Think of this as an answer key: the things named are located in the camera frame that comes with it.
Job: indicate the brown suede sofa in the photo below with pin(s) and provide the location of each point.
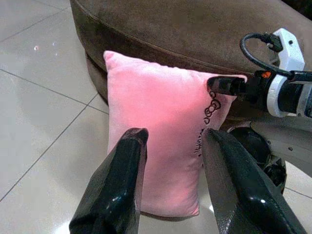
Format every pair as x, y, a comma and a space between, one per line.
175, 26

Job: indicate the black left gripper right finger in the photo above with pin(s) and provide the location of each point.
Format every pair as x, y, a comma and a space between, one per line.
241, 187

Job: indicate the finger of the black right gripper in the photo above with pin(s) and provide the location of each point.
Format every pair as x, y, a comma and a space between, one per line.
223, 85

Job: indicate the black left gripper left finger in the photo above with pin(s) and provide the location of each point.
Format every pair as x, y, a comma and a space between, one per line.
114, 185

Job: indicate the pink embroidered pillow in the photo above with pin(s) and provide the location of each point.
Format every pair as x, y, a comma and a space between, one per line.
156, 109

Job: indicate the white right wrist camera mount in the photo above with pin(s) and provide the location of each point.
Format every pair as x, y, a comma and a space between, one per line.
290, 53

